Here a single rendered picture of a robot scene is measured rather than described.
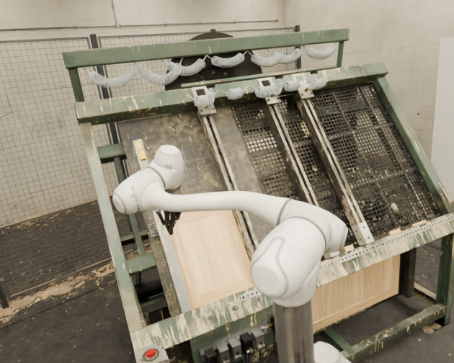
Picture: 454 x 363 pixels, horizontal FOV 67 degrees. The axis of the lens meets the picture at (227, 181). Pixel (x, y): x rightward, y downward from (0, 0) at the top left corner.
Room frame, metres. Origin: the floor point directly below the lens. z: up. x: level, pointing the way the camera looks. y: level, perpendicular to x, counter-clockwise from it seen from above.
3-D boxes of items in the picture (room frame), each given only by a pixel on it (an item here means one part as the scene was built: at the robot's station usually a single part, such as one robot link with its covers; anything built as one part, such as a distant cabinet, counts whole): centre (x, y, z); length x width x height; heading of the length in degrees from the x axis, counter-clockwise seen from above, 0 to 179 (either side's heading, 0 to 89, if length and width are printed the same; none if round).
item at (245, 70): (2.63, -0.02, 1.85); 0.80 x 0.06 x 0.80; 112
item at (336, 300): (1.98, -0.76, 0.53); 0.90 x 0.02 x 0.55; 112
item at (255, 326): (1.33, 0.00, 0.69); 0.50 x 0.14 x 0.24; 112
